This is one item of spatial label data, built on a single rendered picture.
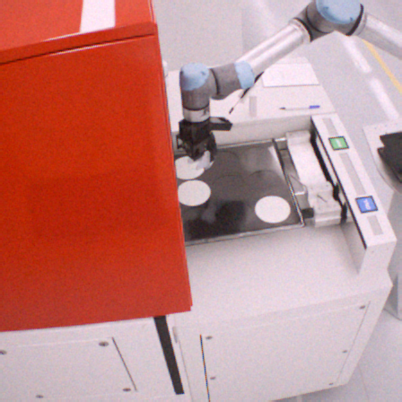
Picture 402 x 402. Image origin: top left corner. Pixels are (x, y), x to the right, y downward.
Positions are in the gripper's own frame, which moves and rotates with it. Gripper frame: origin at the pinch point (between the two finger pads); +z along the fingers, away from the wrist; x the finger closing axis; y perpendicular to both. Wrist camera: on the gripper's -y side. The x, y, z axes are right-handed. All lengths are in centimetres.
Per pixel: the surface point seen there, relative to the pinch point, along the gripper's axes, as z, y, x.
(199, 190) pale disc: 7.2, 4.1, 0.9
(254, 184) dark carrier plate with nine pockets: 7.3, -9.1, 10.6
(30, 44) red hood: -85, 56, 38
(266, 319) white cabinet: 18.8, 17.0, 40.9
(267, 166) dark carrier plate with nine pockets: 7.2, -17.5, 8.3
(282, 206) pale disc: 7.2, -8.3, 22.5
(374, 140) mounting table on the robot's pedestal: 15, -62, 22
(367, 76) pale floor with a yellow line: 98, -203, -62
